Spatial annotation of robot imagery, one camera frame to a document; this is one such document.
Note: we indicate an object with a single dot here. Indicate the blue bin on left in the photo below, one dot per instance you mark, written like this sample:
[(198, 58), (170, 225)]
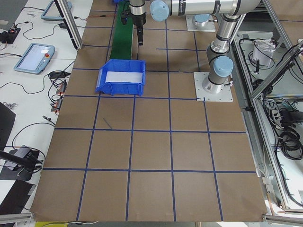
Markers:
[(121, 88)]

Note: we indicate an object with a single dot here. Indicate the blue bin on right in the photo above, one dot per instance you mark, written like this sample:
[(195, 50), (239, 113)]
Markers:
[(116, 1)]

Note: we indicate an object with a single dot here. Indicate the near teach pendant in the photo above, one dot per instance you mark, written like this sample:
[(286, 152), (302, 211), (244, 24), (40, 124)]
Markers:
[(35, 58)]

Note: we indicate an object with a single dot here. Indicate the white foam in left bin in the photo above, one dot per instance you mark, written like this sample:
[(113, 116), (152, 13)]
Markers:
[(131, 77)]

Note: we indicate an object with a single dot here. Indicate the aluminium frame post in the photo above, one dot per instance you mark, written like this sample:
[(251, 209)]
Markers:
[(69, 22)]

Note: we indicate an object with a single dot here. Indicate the blue bin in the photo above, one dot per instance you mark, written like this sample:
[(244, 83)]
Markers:
[(121, 88), (116, 1)]

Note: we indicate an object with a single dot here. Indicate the green conveyor belt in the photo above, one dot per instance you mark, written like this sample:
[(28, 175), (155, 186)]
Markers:
[(123, 35)]

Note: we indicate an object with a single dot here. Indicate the far teach pendant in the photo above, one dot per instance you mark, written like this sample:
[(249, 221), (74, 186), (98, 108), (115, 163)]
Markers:
[(51, 13)]

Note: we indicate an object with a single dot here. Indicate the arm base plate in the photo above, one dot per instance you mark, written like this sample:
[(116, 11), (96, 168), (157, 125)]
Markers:
[(208, 92), (210, 27)]

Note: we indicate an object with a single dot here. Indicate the teach pendant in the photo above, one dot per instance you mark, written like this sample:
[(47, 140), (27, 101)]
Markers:
[(51, 13), (35, 58)]

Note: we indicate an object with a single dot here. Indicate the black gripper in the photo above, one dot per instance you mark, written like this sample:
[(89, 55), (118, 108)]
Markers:
[(139, 21)]

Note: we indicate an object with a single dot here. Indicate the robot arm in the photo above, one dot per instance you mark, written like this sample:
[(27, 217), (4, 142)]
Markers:
[(201, 20), (231, 11)]

